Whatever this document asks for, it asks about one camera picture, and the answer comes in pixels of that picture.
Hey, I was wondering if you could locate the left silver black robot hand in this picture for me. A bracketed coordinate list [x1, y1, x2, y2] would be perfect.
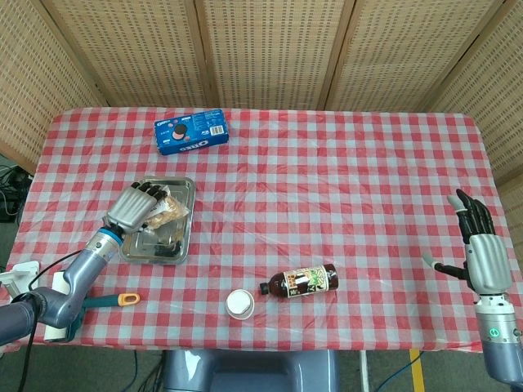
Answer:
[104, 181, 171, 238]

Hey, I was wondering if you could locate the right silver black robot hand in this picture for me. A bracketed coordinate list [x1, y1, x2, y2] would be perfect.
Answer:
[422, 188, 514, 296]

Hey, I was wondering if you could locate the clear snack bag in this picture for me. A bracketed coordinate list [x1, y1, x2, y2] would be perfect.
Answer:
[145, 185, 191, 234]

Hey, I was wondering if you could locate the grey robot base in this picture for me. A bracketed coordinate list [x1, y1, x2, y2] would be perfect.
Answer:
[163, 349, 340, 392]

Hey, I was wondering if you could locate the silver metal tray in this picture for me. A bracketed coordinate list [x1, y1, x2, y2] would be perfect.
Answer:
[118, 176, 196, 265]

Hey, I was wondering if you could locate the teal lint roller orange tip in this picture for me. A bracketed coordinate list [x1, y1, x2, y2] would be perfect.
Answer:
[43, 271, 141, 343]

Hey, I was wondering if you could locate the blue Oreo cookie box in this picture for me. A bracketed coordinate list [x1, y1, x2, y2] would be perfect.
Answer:
[154, 108, 230, 156]

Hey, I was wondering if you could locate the white paper cup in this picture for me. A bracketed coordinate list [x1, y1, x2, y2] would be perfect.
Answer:
[226, 288, 256, 321]

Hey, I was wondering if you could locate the red white checkered tablecloth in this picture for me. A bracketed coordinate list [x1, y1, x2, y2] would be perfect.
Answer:
[0, 106, 519, 354]

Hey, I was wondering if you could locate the white table leg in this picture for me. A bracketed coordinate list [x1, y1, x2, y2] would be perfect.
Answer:
[359, 350, 371, 392]

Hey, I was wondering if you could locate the brown tea bottle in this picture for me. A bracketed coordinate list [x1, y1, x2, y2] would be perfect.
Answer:
[259, 264, 340, 298]

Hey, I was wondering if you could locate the bamboo folding screen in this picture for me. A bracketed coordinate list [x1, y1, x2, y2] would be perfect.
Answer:
[0, 0, 523, 187]

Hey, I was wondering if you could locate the black cables and power strip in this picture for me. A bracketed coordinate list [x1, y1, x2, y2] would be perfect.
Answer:
[0, 165, 34, 224]

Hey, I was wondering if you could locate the white bracket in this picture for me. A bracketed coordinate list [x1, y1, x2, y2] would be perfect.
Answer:
[0, 263, 42, 305]

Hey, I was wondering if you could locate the blue floor cable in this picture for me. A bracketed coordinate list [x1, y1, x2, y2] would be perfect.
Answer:
[378, 350, 426, 392]

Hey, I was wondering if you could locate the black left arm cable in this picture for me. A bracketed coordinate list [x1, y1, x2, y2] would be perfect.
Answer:
[16, 249, 85, 392]

